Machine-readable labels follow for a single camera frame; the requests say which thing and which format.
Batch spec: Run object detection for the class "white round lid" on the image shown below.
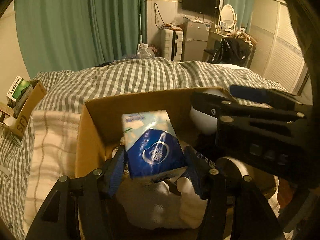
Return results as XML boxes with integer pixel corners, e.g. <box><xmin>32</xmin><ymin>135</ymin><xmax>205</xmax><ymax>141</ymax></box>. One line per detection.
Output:
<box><xmin>189</xmin><ymin>88</ymin><xmax>231</xmax><ymax>134</ymax></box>

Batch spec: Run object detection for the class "white tape roll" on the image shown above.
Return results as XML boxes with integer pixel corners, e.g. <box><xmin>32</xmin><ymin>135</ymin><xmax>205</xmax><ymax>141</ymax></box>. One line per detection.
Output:
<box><xmin>216</xmin><ymin>157</ymin><xmax>249</xmax><ymax>179</ymax></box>

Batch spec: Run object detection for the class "white sock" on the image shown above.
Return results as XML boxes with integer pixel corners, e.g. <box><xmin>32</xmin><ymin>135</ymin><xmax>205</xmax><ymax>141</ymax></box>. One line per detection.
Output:
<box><xmin>116</xmin><ymin>178</ymin><xmax>190</xmax><ymax>230</ymax></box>

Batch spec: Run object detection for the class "blue tissue pack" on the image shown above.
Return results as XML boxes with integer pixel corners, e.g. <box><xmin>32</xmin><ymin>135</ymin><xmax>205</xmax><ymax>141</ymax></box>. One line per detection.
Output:
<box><xmin>121</xmin><ymin>110</ymin><xmax>187</xmax><ymax>184</ymax></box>

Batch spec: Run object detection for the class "white toy figure bottle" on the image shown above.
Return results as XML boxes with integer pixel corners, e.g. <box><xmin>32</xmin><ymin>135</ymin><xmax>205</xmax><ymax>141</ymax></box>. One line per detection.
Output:
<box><xmin>177</xmin><ymin>177</ymin><xmax>207</xmax><ymax>229</ymax></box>

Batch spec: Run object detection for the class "clear plastic water bottle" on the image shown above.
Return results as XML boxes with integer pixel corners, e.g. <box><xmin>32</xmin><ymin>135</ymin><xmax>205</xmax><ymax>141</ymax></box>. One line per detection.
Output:
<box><xmin>184</xmin><ymin>146</ymin><xmax>219</xmax><ymax>175</ymax></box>

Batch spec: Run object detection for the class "person's hand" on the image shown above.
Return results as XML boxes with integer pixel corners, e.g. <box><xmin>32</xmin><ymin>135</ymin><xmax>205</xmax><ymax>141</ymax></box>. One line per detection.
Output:
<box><xmin>277</xmin><ymin>178</ymin><xmax>296</xmax><ymax>209</ymax></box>

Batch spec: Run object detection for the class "white louvered wardrobe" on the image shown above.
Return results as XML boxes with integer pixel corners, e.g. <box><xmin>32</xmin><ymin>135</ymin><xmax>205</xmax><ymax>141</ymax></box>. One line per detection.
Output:
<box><xmin>249</xmin><ymin>0</ymin><xmax>306</xmax><ymax>93</ymax></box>

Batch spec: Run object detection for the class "black jacket on chair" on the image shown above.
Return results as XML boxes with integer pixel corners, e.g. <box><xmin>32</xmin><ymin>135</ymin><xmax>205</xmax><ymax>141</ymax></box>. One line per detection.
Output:
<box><xmin>210</xmin><ymin>37</ymin><xmax>251</xmax><ymax>67</ymax></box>

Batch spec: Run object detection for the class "beige plaid blanket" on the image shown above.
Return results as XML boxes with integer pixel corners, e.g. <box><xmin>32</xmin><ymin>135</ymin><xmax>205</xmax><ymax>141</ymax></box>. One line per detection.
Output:
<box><xmin>23</xmin><ymin>111</ymin><xmax>80</xmax><ymax>233</ymax></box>

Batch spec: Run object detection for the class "silver mini fridge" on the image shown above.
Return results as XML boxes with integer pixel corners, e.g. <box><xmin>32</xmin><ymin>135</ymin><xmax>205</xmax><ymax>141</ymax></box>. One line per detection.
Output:
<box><xmin>182</xmin><ymin>21</ymin><xmax>210</xmax><ymax>61</ymax></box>

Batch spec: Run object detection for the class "white suitcase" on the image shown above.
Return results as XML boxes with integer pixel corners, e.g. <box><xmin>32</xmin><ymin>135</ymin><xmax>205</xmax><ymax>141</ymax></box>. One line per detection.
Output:
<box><xmin>161</xmin><ymin>29</ymin><xmax>183</xmax><ymax>62</ymax></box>

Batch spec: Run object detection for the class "large water jug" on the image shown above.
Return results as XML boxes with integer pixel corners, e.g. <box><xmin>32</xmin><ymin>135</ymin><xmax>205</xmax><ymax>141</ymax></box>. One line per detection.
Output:
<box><xmin>136</xmin><ymin>43</ymin><xmax>155</xmax><ymax>59</ymax></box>

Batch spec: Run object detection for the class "large open cardboard box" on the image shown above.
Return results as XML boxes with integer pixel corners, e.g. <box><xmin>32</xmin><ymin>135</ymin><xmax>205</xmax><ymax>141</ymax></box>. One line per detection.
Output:
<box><xmin>75</xmin><ymin>87</ymin><xmax>278</xmax><ymax>240</ymax></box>

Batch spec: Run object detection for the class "white oval mirror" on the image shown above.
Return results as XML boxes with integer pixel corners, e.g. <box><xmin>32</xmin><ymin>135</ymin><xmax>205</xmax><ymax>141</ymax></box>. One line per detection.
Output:
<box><xmin>220</xmin><ymin>4</ymin><xmax>236</xmax><ymax>29</ymax></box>

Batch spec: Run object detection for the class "small cardboard box SF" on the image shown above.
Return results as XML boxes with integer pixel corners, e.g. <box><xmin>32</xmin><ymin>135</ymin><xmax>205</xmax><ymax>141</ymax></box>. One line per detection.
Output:
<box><xmin>1</xmin><ymin>80</ymin><xmax>47</xmax><ymax>140</ymax></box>

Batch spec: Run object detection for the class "green gingham bed cover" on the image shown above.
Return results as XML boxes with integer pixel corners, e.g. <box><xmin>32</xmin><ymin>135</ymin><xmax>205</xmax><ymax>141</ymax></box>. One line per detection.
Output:
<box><xmin>1</xmin><ymin>57</ymin><xmax>284</xmax><ymax>239</ymax></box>

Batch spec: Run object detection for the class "green white medicine box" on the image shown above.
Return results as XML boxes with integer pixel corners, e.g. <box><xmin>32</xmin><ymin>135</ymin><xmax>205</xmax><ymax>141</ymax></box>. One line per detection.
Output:
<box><xmin>7</xmin><ymin>75</ymin><xmax>30</xmax><ymax>107</ymax></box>

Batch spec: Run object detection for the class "green curtain left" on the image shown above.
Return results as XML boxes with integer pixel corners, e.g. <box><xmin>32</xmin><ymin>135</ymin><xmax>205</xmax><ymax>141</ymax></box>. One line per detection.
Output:
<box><xmin>14</xmin><ymin>0</ymin><xmax>146</xmax><ymax>77</ymax></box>

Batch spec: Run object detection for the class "black wall television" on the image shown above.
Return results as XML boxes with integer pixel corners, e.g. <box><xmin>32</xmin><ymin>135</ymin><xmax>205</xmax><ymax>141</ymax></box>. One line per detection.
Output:
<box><xmin>182</xmin><ymin>0</ymin><xmax>220</xmax><ymax>18</ymax></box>

